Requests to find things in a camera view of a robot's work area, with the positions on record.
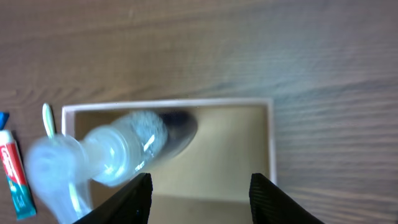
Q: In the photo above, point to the green white toothbrush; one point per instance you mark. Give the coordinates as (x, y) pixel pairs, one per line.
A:
(48, 120)

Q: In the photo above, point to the red green toothpaste tube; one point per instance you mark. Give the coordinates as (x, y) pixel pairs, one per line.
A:
(16, 179)

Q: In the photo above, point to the white cardboard box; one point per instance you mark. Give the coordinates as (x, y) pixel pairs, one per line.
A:
(215, 145)

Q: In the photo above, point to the blue disposable razor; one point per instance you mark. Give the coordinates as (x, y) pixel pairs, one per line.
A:
(4, 116)

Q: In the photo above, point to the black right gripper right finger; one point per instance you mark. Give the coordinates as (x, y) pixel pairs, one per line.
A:
(270, 205)

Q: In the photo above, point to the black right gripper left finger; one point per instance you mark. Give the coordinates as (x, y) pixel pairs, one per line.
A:
(130, 205)

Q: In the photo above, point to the clear sanitizer bottle dark label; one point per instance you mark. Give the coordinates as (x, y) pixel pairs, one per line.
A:
(59, 169)

